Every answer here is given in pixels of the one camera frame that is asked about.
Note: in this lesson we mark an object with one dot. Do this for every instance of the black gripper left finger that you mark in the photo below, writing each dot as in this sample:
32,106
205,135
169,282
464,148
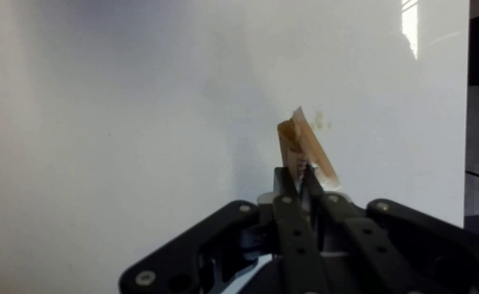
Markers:
298,245

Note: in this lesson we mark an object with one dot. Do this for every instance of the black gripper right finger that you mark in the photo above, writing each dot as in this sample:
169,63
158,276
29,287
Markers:
370,245

